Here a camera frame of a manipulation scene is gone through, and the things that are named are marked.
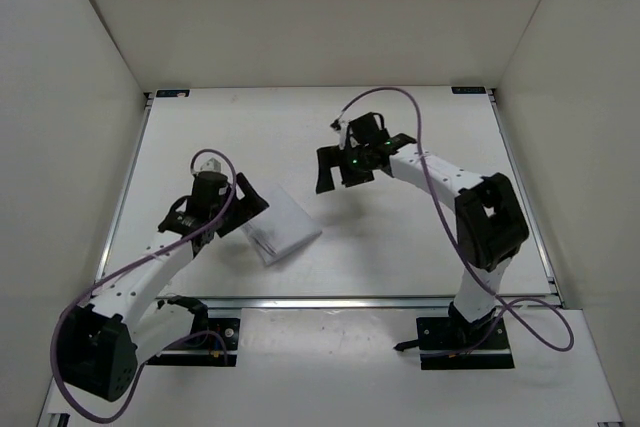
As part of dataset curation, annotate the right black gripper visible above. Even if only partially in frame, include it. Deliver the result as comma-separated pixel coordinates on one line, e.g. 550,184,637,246
315,144,372,196

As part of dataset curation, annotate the white skirt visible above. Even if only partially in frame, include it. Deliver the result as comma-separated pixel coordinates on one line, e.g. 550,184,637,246
241,183,322,266

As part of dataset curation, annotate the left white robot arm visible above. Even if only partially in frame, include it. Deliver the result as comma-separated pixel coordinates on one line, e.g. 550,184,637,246
52,171,269,402

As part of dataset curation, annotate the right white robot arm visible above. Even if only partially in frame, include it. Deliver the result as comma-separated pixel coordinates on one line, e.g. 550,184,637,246
316,112,529,350

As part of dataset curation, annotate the left blue label sticker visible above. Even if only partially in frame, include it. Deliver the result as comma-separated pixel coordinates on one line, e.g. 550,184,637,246
155,89,190,98

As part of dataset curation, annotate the blue label sticker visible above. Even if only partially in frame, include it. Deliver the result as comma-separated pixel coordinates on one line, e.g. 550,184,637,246
451,86,486,95
155,89,190,98

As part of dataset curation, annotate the right blue label sticker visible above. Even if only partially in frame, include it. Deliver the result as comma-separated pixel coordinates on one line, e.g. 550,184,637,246
451,86,486,95

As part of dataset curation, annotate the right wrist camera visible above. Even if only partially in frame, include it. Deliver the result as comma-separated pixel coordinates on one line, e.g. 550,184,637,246
330,118,349,134

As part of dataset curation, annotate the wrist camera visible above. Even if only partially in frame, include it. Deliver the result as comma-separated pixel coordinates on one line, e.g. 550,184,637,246
330,118,349,134
200,157,222,173

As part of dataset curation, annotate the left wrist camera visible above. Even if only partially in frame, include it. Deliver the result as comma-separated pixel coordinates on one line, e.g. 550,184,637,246
200,157,222,173

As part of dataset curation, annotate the aluminium rail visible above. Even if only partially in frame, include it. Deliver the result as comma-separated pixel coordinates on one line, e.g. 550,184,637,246
200,296,452,310

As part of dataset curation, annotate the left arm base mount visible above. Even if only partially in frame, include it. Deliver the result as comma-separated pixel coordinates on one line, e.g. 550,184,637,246
148,317,241,368

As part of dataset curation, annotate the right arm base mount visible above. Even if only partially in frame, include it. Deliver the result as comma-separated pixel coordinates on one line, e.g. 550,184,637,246
394,317,515,371

